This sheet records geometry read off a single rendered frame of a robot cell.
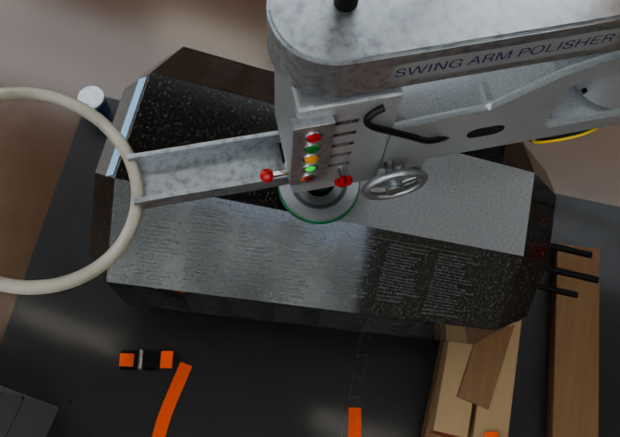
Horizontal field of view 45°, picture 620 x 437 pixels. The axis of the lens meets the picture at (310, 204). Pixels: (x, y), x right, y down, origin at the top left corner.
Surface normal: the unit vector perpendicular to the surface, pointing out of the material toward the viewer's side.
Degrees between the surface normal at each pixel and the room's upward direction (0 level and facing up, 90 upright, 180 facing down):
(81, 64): 0
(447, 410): 0
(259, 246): 45
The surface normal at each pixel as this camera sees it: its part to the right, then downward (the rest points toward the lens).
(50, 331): 0.04, -0.33
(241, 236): -0.10, 0.42
